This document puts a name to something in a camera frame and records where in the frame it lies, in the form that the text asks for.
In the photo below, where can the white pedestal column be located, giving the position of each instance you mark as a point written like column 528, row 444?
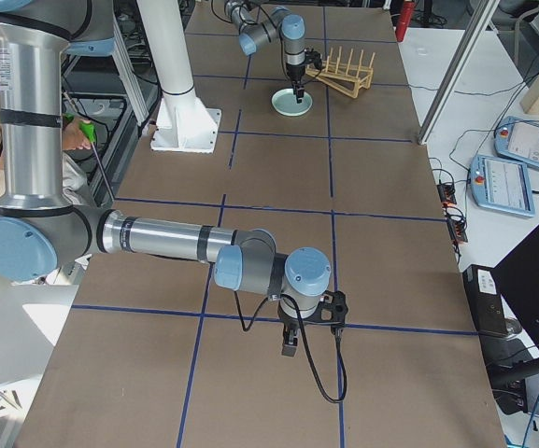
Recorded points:
column 183, row 123

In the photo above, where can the green handled tool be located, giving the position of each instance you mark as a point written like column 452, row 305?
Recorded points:
column 88, row 129

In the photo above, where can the aluminium frame post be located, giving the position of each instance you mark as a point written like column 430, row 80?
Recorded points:
column 476, row 27

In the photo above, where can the blue teach pendant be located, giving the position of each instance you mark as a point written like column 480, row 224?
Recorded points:
column 502, row 185
column 518, row 139

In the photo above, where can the red bottle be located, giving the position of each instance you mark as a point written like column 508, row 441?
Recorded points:
column 404, row 19

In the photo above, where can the blue teach pendant near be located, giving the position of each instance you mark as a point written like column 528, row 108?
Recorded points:
column 502, row 185

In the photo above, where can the black usb hub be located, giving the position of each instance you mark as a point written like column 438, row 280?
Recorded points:
column 456, row 220

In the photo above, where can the black computer box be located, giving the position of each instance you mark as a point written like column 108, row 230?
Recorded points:
column 485, row 304

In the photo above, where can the wooden plate drying rack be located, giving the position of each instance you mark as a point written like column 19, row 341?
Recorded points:
column 348, row 73

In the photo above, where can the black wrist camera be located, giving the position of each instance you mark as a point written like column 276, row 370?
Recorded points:
column 332, row 311

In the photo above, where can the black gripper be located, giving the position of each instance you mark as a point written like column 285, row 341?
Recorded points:
column 294, row 73
column 289, row 323

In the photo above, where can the pale green round plate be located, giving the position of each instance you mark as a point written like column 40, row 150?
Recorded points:
column 284, row 105

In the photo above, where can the blue teach pendant far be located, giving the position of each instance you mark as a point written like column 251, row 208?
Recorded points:
column 518, row 139

